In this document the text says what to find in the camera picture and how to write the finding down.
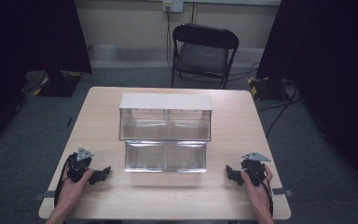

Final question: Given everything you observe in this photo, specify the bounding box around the black floor cable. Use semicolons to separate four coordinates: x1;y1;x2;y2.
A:
256;81;303;138

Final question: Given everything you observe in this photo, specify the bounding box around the person's left hand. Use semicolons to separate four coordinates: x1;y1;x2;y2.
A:
58;168;95;204

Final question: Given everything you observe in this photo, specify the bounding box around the grey table strap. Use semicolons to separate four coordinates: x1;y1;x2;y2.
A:
33;189;57;202
271;187;295;198

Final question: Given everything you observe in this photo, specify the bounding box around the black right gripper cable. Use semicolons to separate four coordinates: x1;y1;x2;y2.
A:
255;174;275;217

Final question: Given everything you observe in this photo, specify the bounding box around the person's right hand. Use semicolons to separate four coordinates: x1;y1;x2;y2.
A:
240;163;274;206

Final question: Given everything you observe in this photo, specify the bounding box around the black stand base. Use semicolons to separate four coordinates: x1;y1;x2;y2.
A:
36;68;83;99
246;76;292;102

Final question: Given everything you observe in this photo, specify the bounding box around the dark curtain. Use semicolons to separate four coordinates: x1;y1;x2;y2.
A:
255;0;358;200
0;0;93;157

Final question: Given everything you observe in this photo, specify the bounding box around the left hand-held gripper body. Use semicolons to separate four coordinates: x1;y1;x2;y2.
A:
65;147;95;184

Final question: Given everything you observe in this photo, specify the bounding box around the clear plastic drawer box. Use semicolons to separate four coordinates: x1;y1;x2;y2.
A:
118;91;213;143

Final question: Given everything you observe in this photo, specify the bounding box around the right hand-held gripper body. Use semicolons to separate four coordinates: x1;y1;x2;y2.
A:
240;151;272;188

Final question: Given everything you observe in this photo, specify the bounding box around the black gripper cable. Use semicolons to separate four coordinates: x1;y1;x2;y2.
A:
255;174;275;217
53;152;76;208

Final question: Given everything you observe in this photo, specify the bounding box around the white wall socket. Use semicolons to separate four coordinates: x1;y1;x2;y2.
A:
162;0;185;14

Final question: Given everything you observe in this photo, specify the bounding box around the black folding chair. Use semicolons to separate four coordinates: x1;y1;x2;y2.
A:
170;22;241;91

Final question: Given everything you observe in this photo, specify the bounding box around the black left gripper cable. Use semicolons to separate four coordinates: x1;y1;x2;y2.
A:
53;152;76;208

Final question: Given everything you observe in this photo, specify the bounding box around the black socket cable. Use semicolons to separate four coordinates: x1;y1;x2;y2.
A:
165;5;181;77

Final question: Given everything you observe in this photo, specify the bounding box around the clear plastic drawer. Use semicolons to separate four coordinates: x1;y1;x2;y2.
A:
118;107;213;142
123;140;208;174

